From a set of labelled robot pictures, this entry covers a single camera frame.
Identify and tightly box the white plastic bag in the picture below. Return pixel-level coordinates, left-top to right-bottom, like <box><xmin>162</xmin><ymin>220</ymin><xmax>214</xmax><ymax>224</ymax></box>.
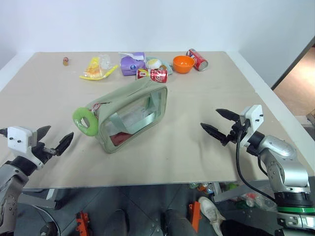
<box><xmin>120</xmin><ymin>105</ymin><xmax>154</xmax><ymax>129</ymax></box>

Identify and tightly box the yellow snack packet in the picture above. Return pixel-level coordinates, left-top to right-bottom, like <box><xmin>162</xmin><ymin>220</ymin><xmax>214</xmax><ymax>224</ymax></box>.
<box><xmin>79</xmin><ymin>56</ymin><xmax>119</xmax><ymax>81</ymax></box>

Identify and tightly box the purple tissue pack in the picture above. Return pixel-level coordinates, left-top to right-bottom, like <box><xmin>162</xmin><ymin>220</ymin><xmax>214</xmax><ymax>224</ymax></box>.
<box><xmin>119</xmin><ymin>51</ymin><xmax>147</xmax><ymax>77</ymax></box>

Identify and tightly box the red cola can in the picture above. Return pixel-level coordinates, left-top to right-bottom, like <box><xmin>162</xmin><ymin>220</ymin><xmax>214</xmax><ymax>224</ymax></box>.
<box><xmin>149</xmin><ymin>68</ymin><xmax>169</xmax><ymax>84</ymax></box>

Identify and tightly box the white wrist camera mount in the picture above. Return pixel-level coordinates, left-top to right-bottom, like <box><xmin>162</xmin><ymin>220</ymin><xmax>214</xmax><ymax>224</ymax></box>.
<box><xmin>239</xmin><ymin>104</ymin><xmax>264</xmax><ymax>148</ymax></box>
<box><xmin>7</xmin><ymin>126</ymin><xmax>44</xmax><ymax>171</ymax></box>

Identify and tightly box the white shoe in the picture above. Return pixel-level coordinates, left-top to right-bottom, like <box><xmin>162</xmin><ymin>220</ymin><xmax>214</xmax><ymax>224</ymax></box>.
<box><xmin>197</xmin><ymin>196</ymin><xmax>226</xmax><ymax>236</ymax></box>

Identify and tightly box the orange plastic bowl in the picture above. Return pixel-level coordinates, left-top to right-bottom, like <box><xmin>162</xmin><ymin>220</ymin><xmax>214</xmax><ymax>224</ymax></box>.
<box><xmin>172</xmin><ymin>55</ymin><xmax>195</xmax><ymax>74</ymax></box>

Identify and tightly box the red white pull cord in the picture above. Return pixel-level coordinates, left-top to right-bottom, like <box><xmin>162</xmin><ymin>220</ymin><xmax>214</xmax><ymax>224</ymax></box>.
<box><xmin>91</xmin><ymin>101</ymin><xmax>111</xmax><ymax>117</ymax></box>

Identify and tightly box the orange black tool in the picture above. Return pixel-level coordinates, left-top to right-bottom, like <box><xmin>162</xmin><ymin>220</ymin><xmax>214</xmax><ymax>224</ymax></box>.
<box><xmin>74</xmin><ymin>210</ymin><xmax>94</xmax><ymax>236</ymax></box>
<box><xmin>188</xmin><ymin>201</ymin><xmax>202</xmax><ymax>233</ymax></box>

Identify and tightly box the pile of plastic bottles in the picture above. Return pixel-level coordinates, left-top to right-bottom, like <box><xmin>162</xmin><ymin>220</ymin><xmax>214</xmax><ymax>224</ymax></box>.
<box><xmin>189</xmin><ymin>181</ymin><xmax>278</xmax><ymax>211</ymax></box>

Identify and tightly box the red patterned drink can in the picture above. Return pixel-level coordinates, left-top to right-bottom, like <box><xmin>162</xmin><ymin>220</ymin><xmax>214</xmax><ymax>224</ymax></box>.
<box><xmin>185</xmin><ymin>48</ymin><xmax>209</xmax><ymax>72</ymax></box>

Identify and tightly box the short black right arm cable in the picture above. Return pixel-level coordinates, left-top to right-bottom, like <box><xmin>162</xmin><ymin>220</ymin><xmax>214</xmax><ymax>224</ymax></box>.
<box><xmin>257</xmin><ymin>153</ymin><xmax>269</xmax><ymax>176</ymax></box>

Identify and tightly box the teal plastic item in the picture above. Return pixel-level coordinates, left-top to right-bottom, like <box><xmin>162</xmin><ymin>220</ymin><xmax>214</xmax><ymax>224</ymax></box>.
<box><xmin>159</xmin><ymin>60</ymin><xmax>175</xmax><ymax>75</ymax></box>

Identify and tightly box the long black right arm cable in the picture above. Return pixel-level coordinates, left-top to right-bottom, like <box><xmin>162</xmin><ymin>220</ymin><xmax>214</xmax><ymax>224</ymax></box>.
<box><xmin>235</xmin><ymin>125</ymin><xmax>280</xmax><ymax>205</ymax></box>

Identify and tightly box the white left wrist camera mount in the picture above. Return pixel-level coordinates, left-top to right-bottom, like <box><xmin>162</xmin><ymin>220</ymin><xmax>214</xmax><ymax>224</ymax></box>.
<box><xmin>7</xmin><ymin>126</ymin><xmax>44</xmax><ymax>171</ymax></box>

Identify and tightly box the dark red cloth piece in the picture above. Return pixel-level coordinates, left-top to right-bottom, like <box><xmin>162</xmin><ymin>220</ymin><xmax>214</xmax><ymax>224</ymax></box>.
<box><xmin>109</xmin><ymin>132</ymin><xmax>134</xmax><ymax>148</ymax></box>

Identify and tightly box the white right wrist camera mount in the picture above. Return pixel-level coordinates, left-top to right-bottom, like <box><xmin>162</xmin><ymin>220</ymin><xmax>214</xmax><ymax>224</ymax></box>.
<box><xmin>239</xmin><ymin>104</ymin><xmax>264</xmax><ymax>148</ymax></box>

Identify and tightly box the small red white can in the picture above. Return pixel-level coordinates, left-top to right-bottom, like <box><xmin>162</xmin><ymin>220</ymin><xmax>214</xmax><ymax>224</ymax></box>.
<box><xmin>136</xmin><ymin>68</ymin><xmax>152</xmax><ymax>81</ymax></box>

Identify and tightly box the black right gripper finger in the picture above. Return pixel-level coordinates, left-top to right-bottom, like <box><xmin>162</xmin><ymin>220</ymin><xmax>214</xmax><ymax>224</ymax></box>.
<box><xmin>200</xmin><ymin>122</ymin><xmax>228</xmax><ymax>146</ymax></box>
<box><xmin>215</xmin><ymin>108</ymin><xmax>241</xmax><ymax>122</ymax></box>

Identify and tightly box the white table leg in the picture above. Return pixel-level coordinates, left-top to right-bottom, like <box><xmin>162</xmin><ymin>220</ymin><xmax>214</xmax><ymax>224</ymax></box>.
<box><xmin>18</xmin><ymin>187</ymin><xmax>63</xmax><ymax>210</ymax></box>
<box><xmin>213</xmin><ymin>181</ymin><xmax>274</xmax><ymax>203</ymax></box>

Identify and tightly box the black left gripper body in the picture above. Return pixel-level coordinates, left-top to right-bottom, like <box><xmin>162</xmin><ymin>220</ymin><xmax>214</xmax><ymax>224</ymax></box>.
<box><xmin>30</xmin><ymin>131</ymin><xmax>59</xmax><ymax>165</ymax></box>

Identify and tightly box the clear plastic bag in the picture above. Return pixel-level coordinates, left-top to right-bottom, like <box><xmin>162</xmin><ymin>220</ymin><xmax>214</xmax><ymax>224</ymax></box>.
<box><xmin>99</xmin><ymin>54</ymin><xmax>112</xmax><ymax>70</ymax></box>

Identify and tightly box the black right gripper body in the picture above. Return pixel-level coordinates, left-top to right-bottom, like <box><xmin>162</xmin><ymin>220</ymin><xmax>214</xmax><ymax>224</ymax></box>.
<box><xmin>220</xmin><ymin>117</ymin><xmax>248</xmax><ymax>147</ymax></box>

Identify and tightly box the green transparent pouch bag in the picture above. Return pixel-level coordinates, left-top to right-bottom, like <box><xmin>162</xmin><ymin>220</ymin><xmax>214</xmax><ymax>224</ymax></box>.
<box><xmin>86</xmin><ymin>80</ymin><xmax>169</xmax><ymax>154</ymax></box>

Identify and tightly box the white yellow round toy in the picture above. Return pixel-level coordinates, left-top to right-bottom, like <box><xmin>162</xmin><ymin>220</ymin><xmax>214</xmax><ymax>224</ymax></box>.
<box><xmin>145</xmin><ymin>57</ymin><xmax>162</xmax><ymax>70</ymax></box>

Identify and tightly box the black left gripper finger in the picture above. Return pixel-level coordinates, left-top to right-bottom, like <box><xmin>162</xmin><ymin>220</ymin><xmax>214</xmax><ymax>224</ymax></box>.
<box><xmin>36</xmin><ymin>125</ymin><xmax>52</xmax><ymax>143</ymax></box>
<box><xmin>54</xmin><ymin>132</ymin><xmax>75</xmax><ymax>156</ymax></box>

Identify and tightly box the green ring zipper pull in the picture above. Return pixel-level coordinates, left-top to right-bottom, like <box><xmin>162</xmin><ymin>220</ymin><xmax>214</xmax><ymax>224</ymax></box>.
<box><xmin>71</xmin><ymin>106</ymin><xmax>99</xmax><ymax>137</ymax></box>

